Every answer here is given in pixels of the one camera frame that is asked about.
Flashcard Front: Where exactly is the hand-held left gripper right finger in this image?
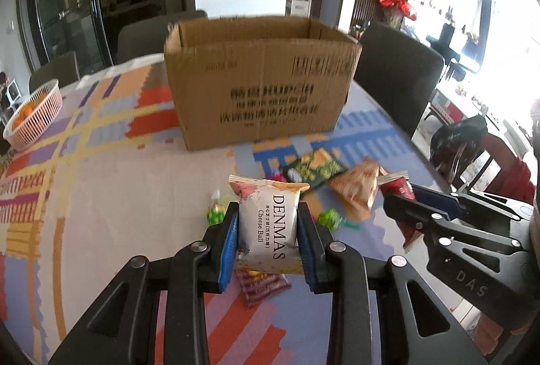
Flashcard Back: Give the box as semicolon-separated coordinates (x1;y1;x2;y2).
296;202;501;365

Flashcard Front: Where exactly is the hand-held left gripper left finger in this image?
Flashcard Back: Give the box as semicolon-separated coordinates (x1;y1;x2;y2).
48;201;240;365

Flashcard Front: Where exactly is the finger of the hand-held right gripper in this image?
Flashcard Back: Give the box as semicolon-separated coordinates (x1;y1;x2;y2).
382;194;530;254
409;184;534;222

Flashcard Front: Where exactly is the red snack packet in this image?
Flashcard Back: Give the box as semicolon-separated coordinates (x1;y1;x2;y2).
377;171;425;252

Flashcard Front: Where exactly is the green candy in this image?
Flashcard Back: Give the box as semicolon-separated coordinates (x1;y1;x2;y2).
317;210;360;231
206;190;231;227

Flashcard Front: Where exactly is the white snack packet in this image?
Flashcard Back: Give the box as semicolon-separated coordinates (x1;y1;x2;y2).
228;175;311;276

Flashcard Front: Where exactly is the green cracker packet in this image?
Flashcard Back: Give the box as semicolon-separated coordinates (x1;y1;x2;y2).
282;148;349;190

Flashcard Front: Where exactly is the brown cardboard box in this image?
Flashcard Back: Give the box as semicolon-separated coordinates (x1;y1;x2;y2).
164;16;362;152

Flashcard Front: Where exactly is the purple striped snack packet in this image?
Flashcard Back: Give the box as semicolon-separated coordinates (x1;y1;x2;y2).
234;268;292;309

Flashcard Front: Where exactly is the wooden chair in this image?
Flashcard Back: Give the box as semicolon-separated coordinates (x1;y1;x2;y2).
447;141;507;194

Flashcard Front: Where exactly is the orange triangular snack packet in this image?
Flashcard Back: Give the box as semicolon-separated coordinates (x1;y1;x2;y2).
328;157;386;222

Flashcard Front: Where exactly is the green floral cloth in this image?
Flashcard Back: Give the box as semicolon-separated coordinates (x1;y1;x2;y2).
429;115;488;180

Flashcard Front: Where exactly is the dark grey dining chair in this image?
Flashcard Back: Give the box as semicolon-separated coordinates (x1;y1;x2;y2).
353;21;446;139
116;9;209;64
29;52;81;93

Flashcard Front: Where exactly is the white basket with oranges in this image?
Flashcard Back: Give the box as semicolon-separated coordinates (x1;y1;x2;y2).
3;79;63;150

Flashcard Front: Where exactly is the pile of oranges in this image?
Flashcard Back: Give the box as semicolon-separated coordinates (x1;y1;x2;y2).
10;93;49;129

